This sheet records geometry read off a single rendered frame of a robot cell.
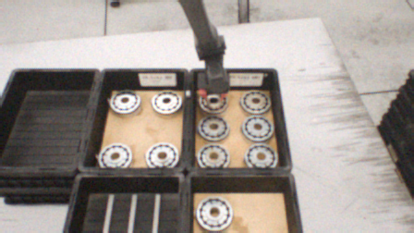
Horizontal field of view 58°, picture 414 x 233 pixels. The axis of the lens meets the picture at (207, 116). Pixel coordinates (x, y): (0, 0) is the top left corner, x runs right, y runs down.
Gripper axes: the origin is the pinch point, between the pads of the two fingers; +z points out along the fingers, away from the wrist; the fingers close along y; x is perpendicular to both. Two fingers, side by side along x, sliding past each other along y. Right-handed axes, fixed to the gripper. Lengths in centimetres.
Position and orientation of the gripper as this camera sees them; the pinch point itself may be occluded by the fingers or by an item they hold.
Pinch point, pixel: (213, 98)
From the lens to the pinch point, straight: 127.4
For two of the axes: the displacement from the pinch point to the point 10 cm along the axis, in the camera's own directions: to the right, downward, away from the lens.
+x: 0.2, -8.0, 6.0
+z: 0.1, 6.0, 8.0
